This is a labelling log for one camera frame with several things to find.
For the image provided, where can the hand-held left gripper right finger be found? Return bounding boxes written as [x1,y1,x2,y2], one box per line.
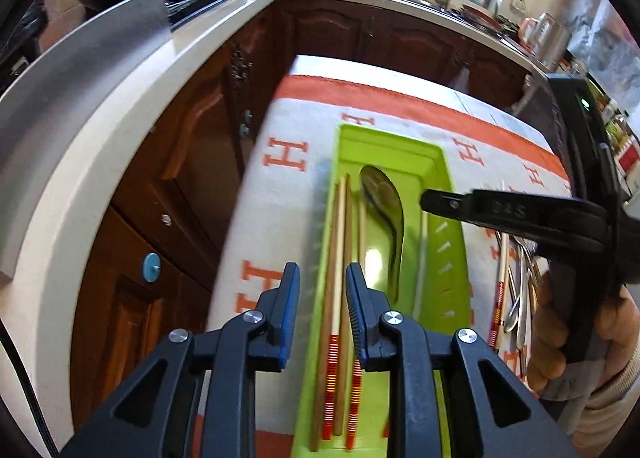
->
[345,262,573,458]

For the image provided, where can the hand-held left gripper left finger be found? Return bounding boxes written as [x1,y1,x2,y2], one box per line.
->
[59,262,302,458]

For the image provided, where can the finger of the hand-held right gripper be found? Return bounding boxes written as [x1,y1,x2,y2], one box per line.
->
[419,189,610,253]

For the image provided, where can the small metal spoon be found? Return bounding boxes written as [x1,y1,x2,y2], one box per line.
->
[502,238,523,333]

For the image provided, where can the metal soup spoon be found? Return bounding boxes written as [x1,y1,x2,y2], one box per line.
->
[357,164,407,303]

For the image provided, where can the green plastic utensil tray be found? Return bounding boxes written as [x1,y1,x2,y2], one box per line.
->
[290,123,473,458]

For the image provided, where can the person's right forearm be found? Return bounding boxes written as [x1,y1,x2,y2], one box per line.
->
[570,368,640,458]

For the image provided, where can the person's right hand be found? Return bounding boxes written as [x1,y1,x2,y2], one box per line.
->
[529,272,640,393]

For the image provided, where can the white container red label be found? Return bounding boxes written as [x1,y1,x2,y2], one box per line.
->
[617,135,640,179]

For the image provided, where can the grey glass-door cabinet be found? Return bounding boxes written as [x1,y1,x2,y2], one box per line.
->
[510,68,571,199]

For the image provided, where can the orange patterned blanket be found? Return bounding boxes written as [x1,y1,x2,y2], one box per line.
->
[192,74,576,458]

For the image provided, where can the steel electric kettle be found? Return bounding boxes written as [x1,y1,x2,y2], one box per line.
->
[517,12,571,69]

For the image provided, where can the blue round cabinet lock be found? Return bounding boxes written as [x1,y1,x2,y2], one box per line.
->
[141,253,162,285]

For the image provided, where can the red pan with dishes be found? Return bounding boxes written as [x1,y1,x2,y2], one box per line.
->
[460,2,501,28]

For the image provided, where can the brown wooden kitchen cabinets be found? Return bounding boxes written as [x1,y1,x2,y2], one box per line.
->
[70,0,533,439]

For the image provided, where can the white kitchen countertop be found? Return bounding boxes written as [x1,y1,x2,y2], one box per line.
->
[0,0,548,458]

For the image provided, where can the stainless steel splash panel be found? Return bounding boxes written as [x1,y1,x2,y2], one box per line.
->
[0,0,173,279]

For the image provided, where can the black gas stove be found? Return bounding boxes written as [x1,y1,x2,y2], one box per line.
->
[162,0,241,31]

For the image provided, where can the clear plastic wall sheet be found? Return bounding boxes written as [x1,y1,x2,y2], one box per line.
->
[565,0,636,88]

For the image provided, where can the black cable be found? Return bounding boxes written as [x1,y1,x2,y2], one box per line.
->
[0,323,61,458]

